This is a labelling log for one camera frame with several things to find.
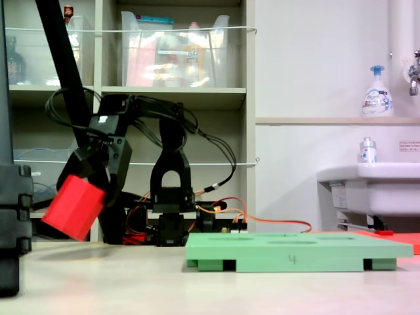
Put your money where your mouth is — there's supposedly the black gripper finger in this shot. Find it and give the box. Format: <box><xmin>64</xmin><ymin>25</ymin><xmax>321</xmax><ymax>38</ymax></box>
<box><xmin>57</xmin><ymin>146</ymin><xmax>112</xmax><ymax>195</ymax></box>
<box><xmin>104</xmin><ymin>137</ymin><xmax>133</xmax><ymax>208</ymax></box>

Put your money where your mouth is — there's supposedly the black cable with white band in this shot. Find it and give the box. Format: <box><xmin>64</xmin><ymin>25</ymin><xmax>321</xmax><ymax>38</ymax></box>
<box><xmin>177</xmin><ymin>108</ymin><xmax>238</xmax><ymax>196</ymax></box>

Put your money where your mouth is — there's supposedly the white sink label sticker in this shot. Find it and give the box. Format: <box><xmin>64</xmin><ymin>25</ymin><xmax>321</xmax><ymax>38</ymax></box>
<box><xmin>329</xmin><ymin>181</ymin><xmax>348</xmax><ymax>211</ymax></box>

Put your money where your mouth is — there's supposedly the white ceramic sink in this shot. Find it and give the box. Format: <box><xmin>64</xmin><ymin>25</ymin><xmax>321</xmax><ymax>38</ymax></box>
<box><xmin>316</xmin><ymin>161</ymin><xmax>420</xmax><ymax>218</ymax></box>

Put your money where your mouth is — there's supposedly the clear bin holding blue cables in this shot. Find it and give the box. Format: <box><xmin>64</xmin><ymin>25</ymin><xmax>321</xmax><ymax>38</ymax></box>
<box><xmin>12</xmin><ymin>137</ymin><xmax>79</xmax><ymax>213</ymax></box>

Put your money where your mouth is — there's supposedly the metal faucet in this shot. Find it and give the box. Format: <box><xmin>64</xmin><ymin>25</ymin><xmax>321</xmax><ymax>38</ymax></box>
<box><xmin>400</xmin><ymin>49</ymin><xmax>420</xmax><ymax>97</ymax></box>

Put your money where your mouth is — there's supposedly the black tripod brace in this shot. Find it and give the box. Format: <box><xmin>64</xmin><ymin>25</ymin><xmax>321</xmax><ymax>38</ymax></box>
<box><xmin>31</xmin><ymin>199</ymin><xmax>58</xmax><ymax>213</ymax></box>

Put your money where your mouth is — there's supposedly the white shelf cord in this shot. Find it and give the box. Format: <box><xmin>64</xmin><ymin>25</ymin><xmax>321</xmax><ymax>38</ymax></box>
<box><xmin>12</xmin><ymin>156</ymin><xmax>261</xmax><ymax>167</ymax></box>
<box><xmin>5</xmin><ymin>25</ymin><xmax>259</xmax><ymax>35</ymax></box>

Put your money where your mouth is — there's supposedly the green shape sorting board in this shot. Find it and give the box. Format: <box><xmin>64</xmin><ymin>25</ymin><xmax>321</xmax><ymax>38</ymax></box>
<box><xmin>184</xmin><ymin>231</ymin><xmax>414</xmax><ymax>274</ymax></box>

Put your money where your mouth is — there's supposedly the small circuit board with connectors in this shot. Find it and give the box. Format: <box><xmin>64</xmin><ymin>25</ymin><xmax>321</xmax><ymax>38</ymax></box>
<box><xmin>220</xmin><ymin>222</ymin><xmax>249</xmax><ymax>235</ymax></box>

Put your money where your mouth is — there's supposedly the pink refill pouch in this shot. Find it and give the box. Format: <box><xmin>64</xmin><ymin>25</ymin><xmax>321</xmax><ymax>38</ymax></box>
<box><xmin>126</xmin><ymin>35</ymin><xmax>158</xmax><ymax>87</ymax></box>

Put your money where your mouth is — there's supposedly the white wall notice sticker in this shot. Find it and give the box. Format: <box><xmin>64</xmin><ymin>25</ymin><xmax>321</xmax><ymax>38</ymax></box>
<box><xmin>398</xmin><ymin>140</ymin><xmax>420</xmax><ymax>153</ymax></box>

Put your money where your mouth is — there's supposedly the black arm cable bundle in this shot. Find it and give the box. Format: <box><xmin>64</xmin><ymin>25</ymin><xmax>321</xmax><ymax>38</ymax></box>
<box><xmin>129</xmin><ymin>94</ymin><xmax>201</xmax><ymax>148</ymax></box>

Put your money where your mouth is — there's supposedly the white wall pipe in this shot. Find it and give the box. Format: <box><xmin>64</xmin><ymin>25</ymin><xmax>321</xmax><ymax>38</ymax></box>
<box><xmin>388</xmin><ymin>0</ymin><xmax>419</xmax><ymax>66</ymax></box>

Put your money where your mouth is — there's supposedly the dark glass bottle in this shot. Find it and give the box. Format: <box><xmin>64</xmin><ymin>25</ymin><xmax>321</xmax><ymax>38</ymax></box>
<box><xmin>5</xmin><ymin>35</ymin><xmax>27</xmax><ymax>85</ymax></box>

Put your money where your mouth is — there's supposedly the beige shelf unit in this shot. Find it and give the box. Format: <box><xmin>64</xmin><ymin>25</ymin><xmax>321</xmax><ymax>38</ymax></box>
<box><xmin>0</xmin><ymin>0</ymin><xmax>257</xmax><ymax>243</ymax></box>

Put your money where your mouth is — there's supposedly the small clear sanitizer bottle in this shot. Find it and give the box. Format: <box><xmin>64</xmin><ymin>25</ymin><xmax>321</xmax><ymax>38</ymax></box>
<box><xmin>358</xmin><ymin>136</ymin><xmax>378</xmax><ymax>164</ymax></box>

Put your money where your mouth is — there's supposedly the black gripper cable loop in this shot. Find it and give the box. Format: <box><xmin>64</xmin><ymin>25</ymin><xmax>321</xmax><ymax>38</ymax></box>
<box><xmin>44</xmin><ymin>87</ymin><xmax>103</xmax><ymax>133</ymax></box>

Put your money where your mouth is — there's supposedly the white foam soap pump bottle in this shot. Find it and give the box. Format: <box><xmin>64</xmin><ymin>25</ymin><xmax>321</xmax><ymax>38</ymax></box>
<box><xmin>361</xmin><ymin>64</ymin><xmax>395</xmax><ymax>117</ymax></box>

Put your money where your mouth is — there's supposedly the black tripod leg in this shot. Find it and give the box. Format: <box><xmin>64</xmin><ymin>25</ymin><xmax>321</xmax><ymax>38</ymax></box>
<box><xmin>0</xmin><ymin>0</ymin><xmax>34</xmax><ymax>299</ymax></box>
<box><xmin>33</xmin><ymin>0</ymin><xmax>128</xmax><ymax>245</ymax></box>

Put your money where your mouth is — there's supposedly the red octagonal pillar block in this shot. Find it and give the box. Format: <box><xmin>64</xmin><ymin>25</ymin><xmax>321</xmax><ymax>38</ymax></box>
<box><xmin>40</xmin><ymin>174</ymin><xmax>108</xmax><ymax>243</ymax></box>

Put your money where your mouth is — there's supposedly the clear storage bin with label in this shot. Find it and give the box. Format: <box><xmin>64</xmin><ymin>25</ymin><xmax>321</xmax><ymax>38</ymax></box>
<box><xmin>120</xmin><ymin>10</ymin><xmax>230</xmax><ymax>88</ymax></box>

